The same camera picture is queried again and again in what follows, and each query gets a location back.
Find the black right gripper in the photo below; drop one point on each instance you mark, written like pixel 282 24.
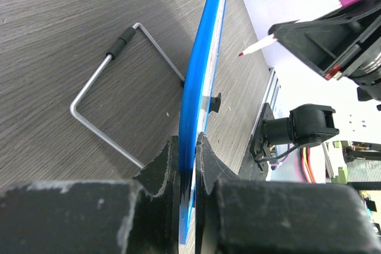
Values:
pixel 346 42

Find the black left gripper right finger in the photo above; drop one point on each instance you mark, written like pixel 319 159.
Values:
pixel 247 216

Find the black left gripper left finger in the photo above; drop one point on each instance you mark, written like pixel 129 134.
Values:
pixel 138 215

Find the blue framed whiteboard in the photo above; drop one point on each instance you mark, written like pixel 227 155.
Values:
pixel 197 100

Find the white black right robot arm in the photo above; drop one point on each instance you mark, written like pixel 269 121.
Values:
pixel 307 126

